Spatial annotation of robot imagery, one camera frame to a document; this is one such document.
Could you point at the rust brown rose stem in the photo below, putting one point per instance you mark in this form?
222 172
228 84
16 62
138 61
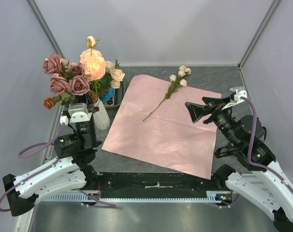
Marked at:
66 99

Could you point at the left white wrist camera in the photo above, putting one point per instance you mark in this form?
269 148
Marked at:
77 114

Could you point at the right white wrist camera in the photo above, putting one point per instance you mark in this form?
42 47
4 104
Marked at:
237 95

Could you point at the dark green plastic tray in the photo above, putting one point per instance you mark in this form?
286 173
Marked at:
120 95

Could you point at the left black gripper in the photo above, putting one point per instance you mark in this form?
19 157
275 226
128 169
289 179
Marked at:
85 99

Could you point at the blue rimmed black bowl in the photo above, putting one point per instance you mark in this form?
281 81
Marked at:
108 96

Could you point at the aluminium frame post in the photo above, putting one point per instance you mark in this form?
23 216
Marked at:
44 26
261 28

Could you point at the light blue slotted cable duct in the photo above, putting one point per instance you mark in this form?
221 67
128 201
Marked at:
209 197

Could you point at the purple pink wrapping paper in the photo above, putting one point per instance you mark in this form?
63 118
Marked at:
151 129

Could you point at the mauve rose flower stem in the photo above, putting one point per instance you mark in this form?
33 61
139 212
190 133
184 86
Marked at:
65 77

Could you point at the white ribbed vase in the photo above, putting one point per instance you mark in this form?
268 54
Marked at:
101 117

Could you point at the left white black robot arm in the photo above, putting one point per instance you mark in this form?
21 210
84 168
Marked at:
70 169

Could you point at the pink peony bud stem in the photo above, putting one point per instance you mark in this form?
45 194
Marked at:
95 68

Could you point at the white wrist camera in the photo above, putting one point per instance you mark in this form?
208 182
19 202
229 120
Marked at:
237 95
77 114

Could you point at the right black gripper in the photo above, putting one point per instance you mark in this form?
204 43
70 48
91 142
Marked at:
215 105

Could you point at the white small rose stem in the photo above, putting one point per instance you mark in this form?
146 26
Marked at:
177 81

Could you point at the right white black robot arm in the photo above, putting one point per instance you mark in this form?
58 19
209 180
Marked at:
237 120

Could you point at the beige square board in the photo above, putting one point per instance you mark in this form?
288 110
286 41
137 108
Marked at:
113 101

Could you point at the right aluminium frame post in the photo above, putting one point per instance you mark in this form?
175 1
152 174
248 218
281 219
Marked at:
261 28

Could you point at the cream rose flower stem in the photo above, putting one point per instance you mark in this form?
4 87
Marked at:
115 74

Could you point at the left aluminium frame post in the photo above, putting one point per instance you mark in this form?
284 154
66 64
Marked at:
44 26

